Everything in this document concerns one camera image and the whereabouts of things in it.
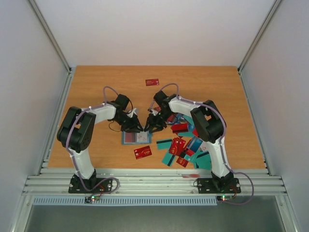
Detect white card floral print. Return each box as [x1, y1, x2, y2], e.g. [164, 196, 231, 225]
[136, 132, 149, 144]

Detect teal card holder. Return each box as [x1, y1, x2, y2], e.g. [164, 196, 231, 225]
[121, 131, 152, 145]

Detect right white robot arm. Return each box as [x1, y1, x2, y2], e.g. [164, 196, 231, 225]
[144, 91, 234, 193]

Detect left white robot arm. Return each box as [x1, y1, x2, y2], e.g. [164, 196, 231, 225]
[56, 94, 143, 194]

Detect teal card left stripe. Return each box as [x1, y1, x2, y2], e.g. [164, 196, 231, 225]
[156, 139, 172, 150]

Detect red VIP card under pile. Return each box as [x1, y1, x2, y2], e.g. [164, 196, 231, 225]
[169, 137, 186, 156]

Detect teal card black stripe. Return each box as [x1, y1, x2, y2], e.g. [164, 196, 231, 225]
[162, 151, 175, 167]

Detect blue white card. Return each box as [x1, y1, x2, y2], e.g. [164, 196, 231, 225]
[186, 137, 203, 153]

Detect lone red VIP card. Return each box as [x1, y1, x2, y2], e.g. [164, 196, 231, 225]
[145, 79, 159, 86]

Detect red card bottom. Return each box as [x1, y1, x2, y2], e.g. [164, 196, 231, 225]
[176, 157, 189, 168]

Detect teal card bottom right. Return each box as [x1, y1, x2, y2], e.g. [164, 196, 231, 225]
[194, 151, 212, 170]

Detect left small circuit board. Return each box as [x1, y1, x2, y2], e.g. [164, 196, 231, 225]
[84, 195, 100, 203]

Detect small circuit board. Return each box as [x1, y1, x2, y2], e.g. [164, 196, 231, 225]
[84, 195, 100, 203]
[217, 195, 234, 202]

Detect right small circuit board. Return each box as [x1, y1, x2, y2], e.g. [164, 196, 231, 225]
[217, 195, 234, 202]

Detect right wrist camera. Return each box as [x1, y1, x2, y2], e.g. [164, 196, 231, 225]
[148, 108, 158, 116]

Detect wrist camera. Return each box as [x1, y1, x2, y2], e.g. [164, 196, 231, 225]
[148, 108, 158, 116]
[127, 108, 139, 118]

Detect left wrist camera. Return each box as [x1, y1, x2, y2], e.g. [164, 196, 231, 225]
[127, 108, 139, 118]

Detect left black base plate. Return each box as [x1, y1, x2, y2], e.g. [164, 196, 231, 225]
[68, 175, 113, 194]

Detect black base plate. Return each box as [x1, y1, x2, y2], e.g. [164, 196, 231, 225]
[195, 178, 241, 194]
[68, 175, 113, 194]

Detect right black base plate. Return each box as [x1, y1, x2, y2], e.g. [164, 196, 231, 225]
[195, 178, 241, 194]

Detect aluminium rail platform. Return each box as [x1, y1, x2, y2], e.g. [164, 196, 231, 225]
[23, 168, 287, 196]

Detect blue slotted cable duct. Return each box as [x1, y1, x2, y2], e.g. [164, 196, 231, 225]
[32, 196, 217, 206]

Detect left aluminium frame post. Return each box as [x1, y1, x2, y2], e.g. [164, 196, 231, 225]
[27, 0, 71, 73]

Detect aluminium frame post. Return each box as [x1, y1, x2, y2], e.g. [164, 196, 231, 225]
[27, 0, 71, 73]
[238, 0, 283, 75]

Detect right aluminium frame post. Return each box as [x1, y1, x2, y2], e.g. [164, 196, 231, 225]
[238, 0, 283, 75]

